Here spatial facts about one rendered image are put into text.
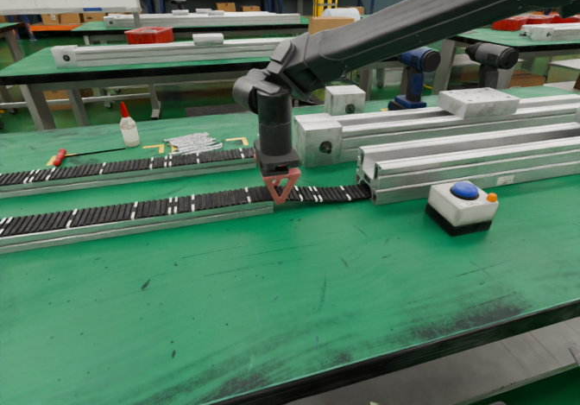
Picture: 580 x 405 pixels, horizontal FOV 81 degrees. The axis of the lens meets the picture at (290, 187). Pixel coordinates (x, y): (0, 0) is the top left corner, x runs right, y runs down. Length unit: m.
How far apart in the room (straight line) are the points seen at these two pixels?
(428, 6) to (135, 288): 0.54
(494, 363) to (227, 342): 0.92
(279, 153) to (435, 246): 0.30
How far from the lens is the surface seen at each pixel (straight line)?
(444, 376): 1.16
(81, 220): 0.67
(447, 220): 0.65
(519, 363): 1.28
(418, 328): 0.49
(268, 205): 0.64
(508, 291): 0.59
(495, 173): 0.84
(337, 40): 0.53
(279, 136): 0.57
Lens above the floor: 1.16
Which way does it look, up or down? 31 degrees down
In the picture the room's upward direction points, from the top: straight up
